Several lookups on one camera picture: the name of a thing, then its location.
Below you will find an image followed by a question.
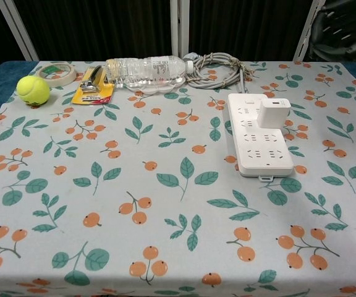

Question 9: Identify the white metal frame post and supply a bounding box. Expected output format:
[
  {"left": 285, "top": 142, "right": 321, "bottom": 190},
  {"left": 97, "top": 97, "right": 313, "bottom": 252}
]
[
  {"left": 0, "top": 0, "right": 40, "bottom": 61},
  {"left": 169, "top": 0, "right": 190, "bottom": 60},
  {"left": 292, "top": 0, "right": 328, "bottom": 61}
]

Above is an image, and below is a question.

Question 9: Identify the beige masking tape roll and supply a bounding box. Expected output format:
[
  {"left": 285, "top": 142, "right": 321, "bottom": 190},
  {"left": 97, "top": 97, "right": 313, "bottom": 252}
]
[{"left": 35, "top": 62, "right": 77, "bottom": 88}]

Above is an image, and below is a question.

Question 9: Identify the white cube charger adapter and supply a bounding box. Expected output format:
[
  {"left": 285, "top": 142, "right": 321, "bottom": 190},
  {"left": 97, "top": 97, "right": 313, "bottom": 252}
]
[{"left": 258, "top": 98, "right": 291, "bottom": 129}]

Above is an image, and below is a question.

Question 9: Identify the razor in yellow package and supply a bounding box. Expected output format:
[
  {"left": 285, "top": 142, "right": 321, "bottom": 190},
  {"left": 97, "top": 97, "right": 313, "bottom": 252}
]
[{"left": 70, "top": 64, "right": 117, "bottom": 106}]

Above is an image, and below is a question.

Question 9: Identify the white power strip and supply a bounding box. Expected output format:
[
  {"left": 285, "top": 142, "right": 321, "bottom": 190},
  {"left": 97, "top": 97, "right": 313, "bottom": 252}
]
[{"left": 226, "top": 92, "right": 295, "bottom": 181}]

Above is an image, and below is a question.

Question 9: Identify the floral printed tablecloth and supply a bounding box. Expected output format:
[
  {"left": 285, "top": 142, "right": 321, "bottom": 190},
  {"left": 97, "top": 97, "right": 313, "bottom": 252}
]
[{"left": 0, "top": 59, "right": 356, "bottom": 297}]

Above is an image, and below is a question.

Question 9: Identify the yellow tennis ball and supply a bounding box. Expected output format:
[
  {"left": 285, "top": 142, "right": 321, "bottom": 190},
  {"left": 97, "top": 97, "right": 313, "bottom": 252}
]
[{"left": 15, "top": 75, "right": 51, "bottom": 105}]

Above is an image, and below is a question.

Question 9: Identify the grey coiled power cable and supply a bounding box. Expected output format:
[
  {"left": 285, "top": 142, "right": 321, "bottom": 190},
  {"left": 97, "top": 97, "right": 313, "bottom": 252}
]
[{"left": 181, "top": 51, "right": 256, "bottom": 94}]

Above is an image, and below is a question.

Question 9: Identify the clear plastic water bottle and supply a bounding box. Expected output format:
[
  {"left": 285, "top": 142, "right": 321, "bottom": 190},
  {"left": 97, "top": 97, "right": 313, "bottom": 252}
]
[{"left": 104, "top": 55, "right": 195, "bottom": 89}]

